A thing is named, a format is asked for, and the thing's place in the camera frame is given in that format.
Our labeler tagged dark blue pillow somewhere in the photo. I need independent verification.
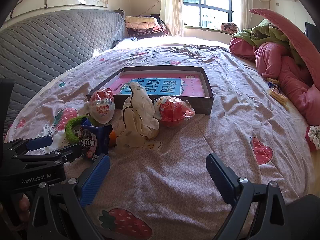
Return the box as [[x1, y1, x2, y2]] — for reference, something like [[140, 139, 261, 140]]
[[112, 37, 138, 48]]

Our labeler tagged plastic-wrapped red toy egg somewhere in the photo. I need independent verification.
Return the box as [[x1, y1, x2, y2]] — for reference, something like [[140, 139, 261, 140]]
[[153, 97, 196, 128]]

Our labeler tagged cream folded blanket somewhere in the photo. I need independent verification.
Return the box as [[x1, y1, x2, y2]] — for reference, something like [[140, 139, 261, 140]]
[[124, 16, 158, 23]]

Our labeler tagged pink and blue book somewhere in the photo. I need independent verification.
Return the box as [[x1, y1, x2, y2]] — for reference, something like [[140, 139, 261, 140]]
[[114, 70, 207, 98]]

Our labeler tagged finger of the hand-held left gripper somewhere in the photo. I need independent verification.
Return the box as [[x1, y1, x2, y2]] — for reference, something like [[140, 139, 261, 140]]
[[12, 144, 83, 165], [4, 135, 53, 156]]

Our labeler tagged cream curtain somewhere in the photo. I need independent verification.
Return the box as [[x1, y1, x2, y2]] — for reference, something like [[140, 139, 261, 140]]
[[236, 0, 253, 30], [160, 0, 185, 37]]

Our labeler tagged large yellow snack packet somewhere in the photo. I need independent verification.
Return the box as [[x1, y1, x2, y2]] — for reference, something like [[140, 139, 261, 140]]
[[268, 88, 288, 105]]

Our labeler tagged red snack packet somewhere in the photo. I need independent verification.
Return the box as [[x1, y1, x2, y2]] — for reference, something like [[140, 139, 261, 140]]
[[89, 88, 115, 125]]

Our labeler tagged green jacket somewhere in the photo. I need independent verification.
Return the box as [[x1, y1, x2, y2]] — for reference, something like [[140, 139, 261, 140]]
[[231, 19, 304, 65]]

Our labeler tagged window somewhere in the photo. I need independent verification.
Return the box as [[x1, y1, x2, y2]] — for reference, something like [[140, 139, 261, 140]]
[[181, 0, 240, 29]]

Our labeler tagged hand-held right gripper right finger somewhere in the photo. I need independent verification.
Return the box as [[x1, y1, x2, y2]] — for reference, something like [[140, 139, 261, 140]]
[[206, 153, 292, 240]]

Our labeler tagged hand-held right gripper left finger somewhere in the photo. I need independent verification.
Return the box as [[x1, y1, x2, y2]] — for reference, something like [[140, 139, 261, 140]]
[[27, 154, 111, 240]]

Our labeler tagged pink quilt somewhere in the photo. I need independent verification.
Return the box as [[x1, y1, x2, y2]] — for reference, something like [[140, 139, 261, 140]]
[[229, 8, 320, 127]]

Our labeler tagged blue snack packet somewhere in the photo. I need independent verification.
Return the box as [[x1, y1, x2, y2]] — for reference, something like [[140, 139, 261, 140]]
[[78, 124, 113, 161]]

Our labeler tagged dark patterned folded blanket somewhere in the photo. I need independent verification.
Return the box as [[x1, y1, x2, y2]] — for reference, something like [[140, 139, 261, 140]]
[[127, 27, 172, 38]]

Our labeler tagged green fuzzy ring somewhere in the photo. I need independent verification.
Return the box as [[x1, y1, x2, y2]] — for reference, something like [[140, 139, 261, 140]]
[[65, 115, 97, 145]]

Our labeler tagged grey quilted headboard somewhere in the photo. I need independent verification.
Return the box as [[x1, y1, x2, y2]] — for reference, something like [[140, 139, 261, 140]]
[[0, 9, 129, 120]]

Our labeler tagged grey shallow cardboard box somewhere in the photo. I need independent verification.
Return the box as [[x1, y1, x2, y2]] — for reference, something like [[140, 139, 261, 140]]
[[86, 65, 214, 115]]

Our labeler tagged floral folded blanket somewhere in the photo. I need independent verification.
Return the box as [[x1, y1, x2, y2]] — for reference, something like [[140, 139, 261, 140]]
[[221, 22, 238, 33]]

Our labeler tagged red and white scrunchie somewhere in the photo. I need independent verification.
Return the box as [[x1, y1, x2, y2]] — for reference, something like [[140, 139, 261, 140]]
[[305, 125, 320, 152]]

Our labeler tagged black television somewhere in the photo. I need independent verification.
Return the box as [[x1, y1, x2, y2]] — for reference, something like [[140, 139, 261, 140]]
[[304, 22, 320, 53]]

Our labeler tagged person's left hand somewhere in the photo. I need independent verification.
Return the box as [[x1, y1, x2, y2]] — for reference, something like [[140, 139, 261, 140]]
[[10, 194, 32, 222]]

